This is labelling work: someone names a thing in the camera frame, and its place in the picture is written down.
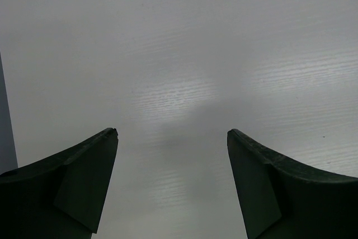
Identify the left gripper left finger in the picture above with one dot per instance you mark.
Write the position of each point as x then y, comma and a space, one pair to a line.
61, 196

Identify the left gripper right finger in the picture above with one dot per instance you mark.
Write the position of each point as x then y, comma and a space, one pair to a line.
280, 197

